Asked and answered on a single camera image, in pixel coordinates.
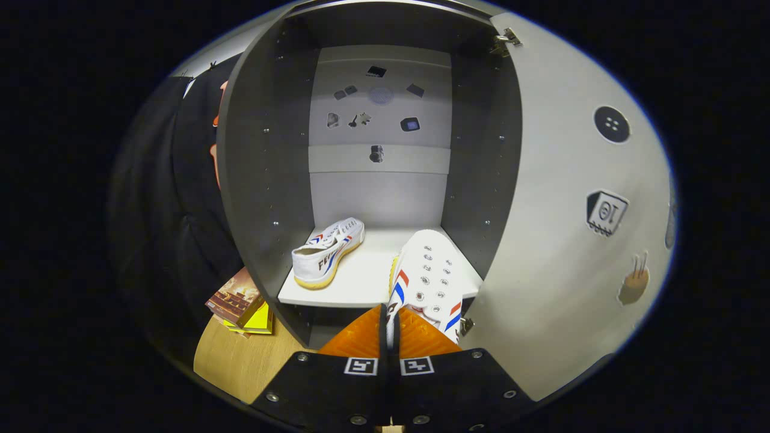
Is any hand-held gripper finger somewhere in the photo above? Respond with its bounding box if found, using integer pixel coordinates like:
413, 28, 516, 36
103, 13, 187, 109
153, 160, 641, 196
390, 307, 535, 431
250, 304, 392, 429

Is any white striped canvas shoe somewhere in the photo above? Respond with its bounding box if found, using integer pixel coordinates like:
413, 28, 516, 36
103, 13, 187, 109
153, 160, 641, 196
291, 217, 366, 290
385, 229, 482, 346

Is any grey shoe cabinet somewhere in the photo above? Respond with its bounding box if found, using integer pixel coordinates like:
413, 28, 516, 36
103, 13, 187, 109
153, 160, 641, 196
215, 0, 524, 352

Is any yellow book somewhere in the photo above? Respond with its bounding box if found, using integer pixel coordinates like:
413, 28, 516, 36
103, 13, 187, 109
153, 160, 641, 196
223, 301, 274, 336

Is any brown cover book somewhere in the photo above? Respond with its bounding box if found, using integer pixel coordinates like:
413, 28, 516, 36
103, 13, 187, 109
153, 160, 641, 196
205, 266, 265, 328

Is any black backdrop cloth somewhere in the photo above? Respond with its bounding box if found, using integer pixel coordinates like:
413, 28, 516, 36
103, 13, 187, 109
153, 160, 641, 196
107, 54, 247, 367

